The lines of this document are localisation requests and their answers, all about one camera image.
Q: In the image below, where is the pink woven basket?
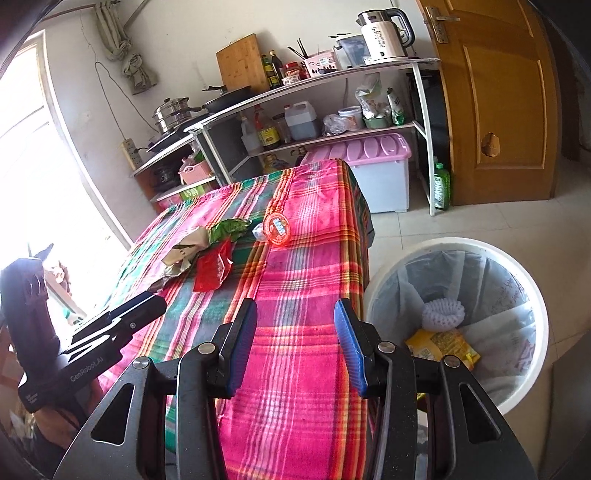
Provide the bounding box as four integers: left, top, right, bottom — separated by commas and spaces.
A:
178, 158, 211, 185

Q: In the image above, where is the clear plastic storage container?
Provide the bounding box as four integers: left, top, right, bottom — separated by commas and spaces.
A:
334, 33, 370, 70

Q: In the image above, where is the pink utensil holder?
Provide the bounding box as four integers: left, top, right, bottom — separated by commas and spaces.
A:
304, 50, 339, 78

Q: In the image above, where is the soy sauce bottle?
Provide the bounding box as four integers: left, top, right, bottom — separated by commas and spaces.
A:
254, 105, 280, 150

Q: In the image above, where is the white paper bag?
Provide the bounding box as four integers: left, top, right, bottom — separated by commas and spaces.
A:
162, 227, 211, 277

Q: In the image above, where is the black induction cooker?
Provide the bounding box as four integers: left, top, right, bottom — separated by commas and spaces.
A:
147, 119, 202, 155

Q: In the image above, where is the white electric kettle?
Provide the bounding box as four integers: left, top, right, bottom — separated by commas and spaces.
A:
356, 8, 416, 63

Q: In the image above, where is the pink-lidded storage box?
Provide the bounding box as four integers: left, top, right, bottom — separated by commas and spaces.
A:
301, 133, 412, 214

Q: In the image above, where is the white foam fruit net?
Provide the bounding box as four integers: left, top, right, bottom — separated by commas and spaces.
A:
422, 298, 465, 332

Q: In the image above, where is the yellow snack bag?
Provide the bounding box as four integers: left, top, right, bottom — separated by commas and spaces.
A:
405, 329, 481, 371

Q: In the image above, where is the green detergent bottle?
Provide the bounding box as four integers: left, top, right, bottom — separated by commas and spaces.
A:
434, 162, 451, 210

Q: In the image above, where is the white round trash bin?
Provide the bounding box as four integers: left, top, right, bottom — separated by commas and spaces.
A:
365, 237, 549, 414

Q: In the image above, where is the red snack packet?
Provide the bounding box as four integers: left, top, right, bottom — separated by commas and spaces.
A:
192, 238, 233, 293

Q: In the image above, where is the wooden door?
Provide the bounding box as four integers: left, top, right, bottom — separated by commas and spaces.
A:
420, 0, 561, 205

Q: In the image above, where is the red-lidded plastic cup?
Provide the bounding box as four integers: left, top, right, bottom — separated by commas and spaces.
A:
252, 212, 291, 246

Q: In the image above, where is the wooden cutting board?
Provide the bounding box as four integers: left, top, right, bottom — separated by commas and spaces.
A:
216, 33, 270, 95

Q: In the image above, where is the green wrapper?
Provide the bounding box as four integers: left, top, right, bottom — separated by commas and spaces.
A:
208, 218, 252, 245

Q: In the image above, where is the stainless steel steamer pot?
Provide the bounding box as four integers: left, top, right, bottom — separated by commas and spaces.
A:
152, 97, 202, 135

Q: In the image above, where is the white plastic oil jug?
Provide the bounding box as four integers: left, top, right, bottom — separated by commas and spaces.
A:
284, 101, 321, 142

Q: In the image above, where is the pink plaid tablecloth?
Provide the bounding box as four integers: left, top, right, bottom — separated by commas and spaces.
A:
100, 159, 370, 479

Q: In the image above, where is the black frying pan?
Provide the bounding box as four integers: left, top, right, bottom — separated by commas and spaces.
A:
202, 85, 252, 114

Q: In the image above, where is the dark glass sauce bottle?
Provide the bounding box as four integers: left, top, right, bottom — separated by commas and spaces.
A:
270, 50, 283, 84

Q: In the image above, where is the white metal kitchen shelf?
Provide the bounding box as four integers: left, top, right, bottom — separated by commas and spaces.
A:
134, 58, 439, 213

